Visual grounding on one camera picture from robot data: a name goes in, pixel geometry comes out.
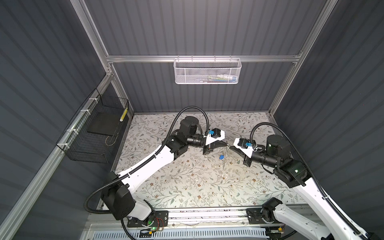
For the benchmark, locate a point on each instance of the black wire basket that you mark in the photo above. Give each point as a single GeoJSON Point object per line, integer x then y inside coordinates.
{"type": "Point", "coordinates": [94, 134]}

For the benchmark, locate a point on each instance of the yellow marker pen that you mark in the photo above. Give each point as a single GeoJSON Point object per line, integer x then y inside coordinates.
{"type": "Point", "coordinates": [123, 115]}

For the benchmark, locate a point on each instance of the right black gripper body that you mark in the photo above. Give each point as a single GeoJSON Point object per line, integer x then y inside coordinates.
{"type": "Point", "coordinates": [246, 160]}

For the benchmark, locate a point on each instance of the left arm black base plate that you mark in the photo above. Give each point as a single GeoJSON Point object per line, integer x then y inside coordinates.
{"type": "Point", "coordinates": [155, 219]}

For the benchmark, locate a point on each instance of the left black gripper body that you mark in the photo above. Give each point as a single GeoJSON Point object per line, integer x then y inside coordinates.
{"type": "Point", "coordinates": [205, 149]}

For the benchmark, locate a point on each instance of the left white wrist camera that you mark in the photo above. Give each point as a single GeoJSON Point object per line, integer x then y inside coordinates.
{"type": "Point", "coordinates": [214, 135]}

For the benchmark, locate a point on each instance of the black foam pad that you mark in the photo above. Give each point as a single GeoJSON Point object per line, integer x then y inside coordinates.
{"type": "Point", "coordinates": [104, 124]}

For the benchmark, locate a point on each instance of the white wire mesh basket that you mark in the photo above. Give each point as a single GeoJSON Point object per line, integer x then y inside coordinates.
{"type": "Point", "coordinates": [204, 71]}

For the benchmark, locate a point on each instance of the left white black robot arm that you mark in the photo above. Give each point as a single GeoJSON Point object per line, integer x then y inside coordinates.
{"type": "Point", "coordinates": [119, 196]}

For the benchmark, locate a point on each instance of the white tube in basket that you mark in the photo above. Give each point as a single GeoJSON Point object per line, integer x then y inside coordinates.
{"type": "Point", "coordinates": [228, 78]}

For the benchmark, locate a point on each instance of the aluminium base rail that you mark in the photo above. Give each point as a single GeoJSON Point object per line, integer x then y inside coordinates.
{"type": "Point", "coordinates": [214, 217]}

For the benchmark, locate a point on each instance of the white perforated vent strip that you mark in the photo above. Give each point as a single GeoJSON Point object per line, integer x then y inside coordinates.
{"type": "Point", "coordinates": [203, 233]}

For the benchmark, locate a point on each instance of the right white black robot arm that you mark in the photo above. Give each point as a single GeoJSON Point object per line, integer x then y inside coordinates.
{"type": "Point", "coordinates": [337, 225]}

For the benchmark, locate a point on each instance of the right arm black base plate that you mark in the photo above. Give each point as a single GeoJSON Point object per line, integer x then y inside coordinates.
{"type": "Point", "coordinates": [261, 216]}

